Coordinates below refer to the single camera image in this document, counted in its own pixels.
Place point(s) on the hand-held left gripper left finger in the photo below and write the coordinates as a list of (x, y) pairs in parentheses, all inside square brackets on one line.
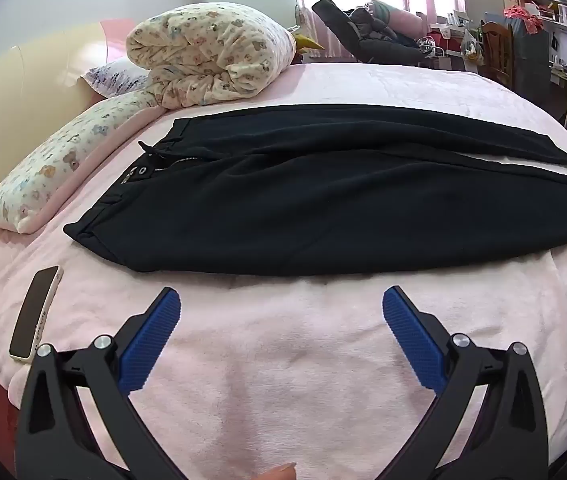
[(151, 340)]

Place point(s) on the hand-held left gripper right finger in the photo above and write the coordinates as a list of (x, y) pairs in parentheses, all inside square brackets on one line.
[(413, 340)]

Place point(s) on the black pants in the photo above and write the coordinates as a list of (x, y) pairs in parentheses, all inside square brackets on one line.
[(288, 200)]

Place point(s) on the person's left hand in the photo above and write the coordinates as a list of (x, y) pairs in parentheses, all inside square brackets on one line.
[(281, 472)]

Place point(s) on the smartphone with cream case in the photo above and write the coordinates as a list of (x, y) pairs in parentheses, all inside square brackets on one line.
[(35, 310)]

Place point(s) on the pink fleece blanket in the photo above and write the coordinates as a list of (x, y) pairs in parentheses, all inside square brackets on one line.
[(263, 385)]

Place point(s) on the bear print pillow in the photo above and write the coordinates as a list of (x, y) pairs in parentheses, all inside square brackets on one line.
[(58, 160)]

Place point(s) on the dark grey cabinet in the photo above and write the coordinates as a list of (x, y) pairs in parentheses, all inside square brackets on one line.
[(531, 65)]

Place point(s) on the wooden chair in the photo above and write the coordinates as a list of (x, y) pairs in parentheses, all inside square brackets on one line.
[(496, 52)]

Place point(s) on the purple floral pillow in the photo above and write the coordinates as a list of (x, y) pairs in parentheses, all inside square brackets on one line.
[(116, 77)]

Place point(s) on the pink bookshelf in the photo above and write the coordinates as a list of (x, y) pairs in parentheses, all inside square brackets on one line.
[(558, 15)]

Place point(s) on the red cloth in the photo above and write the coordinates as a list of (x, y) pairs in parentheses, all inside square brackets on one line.
[(523, 14)]

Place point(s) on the rolled bear print comforter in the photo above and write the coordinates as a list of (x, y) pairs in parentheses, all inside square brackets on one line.
[(208, 50)]

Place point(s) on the dark jacket pile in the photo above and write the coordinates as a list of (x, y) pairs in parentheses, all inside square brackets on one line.
[(363, 40)]

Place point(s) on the yellow plush toy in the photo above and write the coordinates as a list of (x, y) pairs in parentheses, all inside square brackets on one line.
[(308, 42)]

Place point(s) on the pink cushion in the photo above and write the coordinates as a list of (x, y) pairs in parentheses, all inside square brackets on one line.
[(406, 19)]

